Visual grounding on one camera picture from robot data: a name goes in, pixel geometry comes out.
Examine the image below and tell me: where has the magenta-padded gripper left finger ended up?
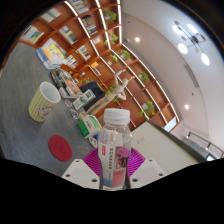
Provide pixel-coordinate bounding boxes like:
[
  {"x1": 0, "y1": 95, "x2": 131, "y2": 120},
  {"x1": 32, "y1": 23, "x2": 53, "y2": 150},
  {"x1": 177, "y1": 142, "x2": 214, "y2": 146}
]
[{"x1": 61, "y1": 148, "x2": 101, "y2": 190}]

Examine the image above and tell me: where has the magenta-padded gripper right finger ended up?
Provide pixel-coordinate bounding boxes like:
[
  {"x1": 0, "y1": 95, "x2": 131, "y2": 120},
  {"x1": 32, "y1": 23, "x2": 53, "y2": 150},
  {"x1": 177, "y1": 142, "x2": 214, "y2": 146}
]
[{"x1": 126, "y1": 147, "x2": 167, "y2": 190}]

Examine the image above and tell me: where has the clear plastic water bottle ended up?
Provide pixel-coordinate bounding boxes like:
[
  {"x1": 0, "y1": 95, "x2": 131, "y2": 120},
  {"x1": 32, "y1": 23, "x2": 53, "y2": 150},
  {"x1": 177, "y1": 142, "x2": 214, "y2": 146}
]
[{"x1": 97, "y1": 108, "x2": 133, "y2": 191}]

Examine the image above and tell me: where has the flat round red coaster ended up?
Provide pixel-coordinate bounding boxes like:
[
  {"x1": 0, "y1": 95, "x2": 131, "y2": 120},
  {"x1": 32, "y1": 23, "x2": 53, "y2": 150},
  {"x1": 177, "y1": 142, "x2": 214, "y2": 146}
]
[{"x1": 48, "y1": 134, "x2": 73, "y2": 163}]

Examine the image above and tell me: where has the white partition with dark top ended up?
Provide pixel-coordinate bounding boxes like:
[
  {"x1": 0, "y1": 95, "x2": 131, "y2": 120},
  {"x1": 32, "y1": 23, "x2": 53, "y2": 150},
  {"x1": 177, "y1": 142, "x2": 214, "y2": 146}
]
[{"x1": 128, "y1": 119, "x2": 208, "y2": 174}]

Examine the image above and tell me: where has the wide green white box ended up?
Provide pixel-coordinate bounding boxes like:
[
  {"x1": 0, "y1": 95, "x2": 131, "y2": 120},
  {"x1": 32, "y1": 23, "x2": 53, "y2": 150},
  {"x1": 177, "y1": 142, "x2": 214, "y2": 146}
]
[{"x1": 77, "y1": 114, "x2": 103, "y2": 139}]

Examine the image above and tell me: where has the metal stair railing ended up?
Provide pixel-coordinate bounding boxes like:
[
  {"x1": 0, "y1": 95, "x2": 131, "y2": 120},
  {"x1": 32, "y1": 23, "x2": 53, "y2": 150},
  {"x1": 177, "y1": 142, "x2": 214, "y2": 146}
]
[{"x1": 184, "y1": 130, "x2": 224, "y2": 160}]

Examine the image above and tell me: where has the tall green white carton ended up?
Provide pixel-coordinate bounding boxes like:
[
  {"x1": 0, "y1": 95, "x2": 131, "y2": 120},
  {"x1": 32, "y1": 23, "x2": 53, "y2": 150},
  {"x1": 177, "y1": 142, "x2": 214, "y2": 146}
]
[{"x1": 72, "y1": 89, "x2": 97, "y2": 111}]

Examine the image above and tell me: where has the yellow striped cup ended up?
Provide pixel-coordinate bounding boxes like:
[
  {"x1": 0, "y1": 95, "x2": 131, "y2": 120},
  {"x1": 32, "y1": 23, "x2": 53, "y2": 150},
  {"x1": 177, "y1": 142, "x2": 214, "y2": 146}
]
[{"x1": 28, "y1": 81, "x2": 62, "y2": 123}]

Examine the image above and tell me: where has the wooden artist mannequin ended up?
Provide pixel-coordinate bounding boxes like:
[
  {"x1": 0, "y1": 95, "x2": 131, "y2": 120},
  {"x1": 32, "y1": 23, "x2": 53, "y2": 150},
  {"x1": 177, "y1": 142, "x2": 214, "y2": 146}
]
[{"x1": 88, "y1": 68, "x2": 136, "y2": 116}]

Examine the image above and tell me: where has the dark magazine stack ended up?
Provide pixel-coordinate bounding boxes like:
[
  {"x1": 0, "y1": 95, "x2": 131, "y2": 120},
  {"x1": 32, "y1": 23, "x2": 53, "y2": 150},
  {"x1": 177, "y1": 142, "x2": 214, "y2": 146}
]
[{"x1": 49, "y1": 68, "x2": 84, "y2": 98}]

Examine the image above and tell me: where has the wooden shelf unit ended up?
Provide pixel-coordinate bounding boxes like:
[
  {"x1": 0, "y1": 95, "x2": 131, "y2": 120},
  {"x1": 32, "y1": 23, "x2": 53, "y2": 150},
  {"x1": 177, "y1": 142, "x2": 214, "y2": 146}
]
[{"x1": 18, "y1": 0, "x2": 181, "y2": 133}]

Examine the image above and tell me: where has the ceiling chandelier with round lamps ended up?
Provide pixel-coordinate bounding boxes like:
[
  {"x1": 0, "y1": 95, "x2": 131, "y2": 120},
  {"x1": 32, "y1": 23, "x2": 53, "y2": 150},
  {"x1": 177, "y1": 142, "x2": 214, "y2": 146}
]
[{"x1": 172, "y1": 20, "x2": 212, "y2": 67}]

